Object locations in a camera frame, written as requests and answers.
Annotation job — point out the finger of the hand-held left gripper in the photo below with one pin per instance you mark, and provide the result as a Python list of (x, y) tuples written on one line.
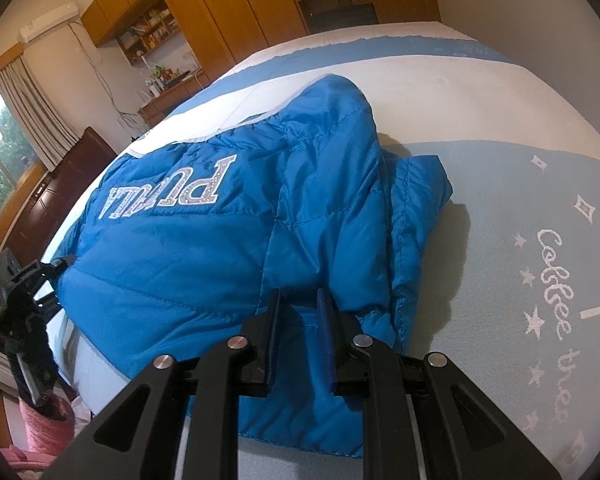
[(55, 269)]

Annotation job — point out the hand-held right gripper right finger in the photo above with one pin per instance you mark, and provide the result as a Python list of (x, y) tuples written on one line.
[(325, 340)]

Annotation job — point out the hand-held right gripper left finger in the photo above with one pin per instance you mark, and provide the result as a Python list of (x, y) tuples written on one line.
[(274, 330)]

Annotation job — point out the blue puffer jacket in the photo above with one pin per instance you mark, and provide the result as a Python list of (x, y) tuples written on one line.
[(205, 260)]

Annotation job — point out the dark wooden headboard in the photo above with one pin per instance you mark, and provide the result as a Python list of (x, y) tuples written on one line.
[(60, 195)]

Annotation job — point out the white bed sheet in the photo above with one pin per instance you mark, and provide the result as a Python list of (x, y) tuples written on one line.
[(95, 375)]

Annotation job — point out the window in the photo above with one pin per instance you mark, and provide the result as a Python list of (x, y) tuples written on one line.
[(2, 165)]

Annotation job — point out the beige curtain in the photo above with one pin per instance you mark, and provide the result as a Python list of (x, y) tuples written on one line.
[(35, 110)]

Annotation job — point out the wooden desk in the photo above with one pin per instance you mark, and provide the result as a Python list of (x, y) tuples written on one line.
[(170, 100)]

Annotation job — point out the clutter of desk bottles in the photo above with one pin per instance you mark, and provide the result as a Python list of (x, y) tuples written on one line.
[(167, 75)]

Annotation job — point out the white air conditioner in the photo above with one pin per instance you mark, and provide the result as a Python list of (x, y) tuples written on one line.
[(47, 22)]

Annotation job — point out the row of shelf books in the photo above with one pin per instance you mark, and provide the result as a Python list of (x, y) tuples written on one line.
[(147, 27)]

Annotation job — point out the wooden wardrobe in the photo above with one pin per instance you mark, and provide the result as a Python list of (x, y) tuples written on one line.
[(260, 5)]

